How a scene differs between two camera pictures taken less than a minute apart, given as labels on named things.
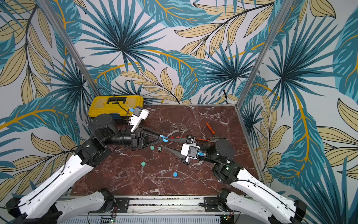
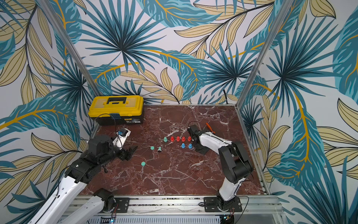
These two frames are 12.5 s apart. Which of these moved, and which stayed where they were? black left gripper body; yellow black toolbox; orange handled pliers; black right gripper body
Moved: black left gripper body; black right gripper body
Stayed: yellow black toolbox; orange handled pliers
